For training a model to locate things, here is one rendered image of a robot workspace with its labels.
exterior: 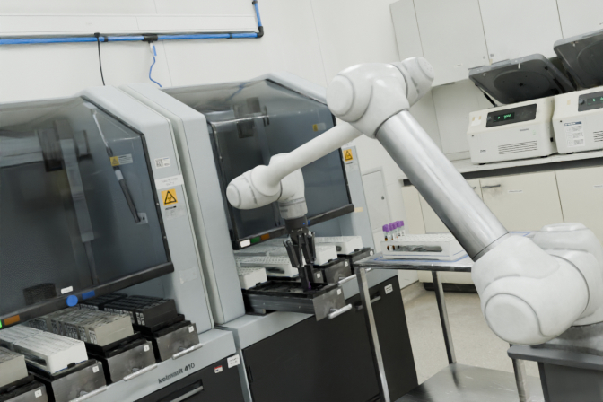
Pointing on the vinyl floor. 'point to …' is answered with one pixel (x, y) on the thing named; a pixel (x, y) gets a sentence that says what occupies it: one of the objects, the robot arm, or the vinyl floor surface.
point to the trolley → (510, 384)
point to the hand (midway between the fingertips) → (307, 275)
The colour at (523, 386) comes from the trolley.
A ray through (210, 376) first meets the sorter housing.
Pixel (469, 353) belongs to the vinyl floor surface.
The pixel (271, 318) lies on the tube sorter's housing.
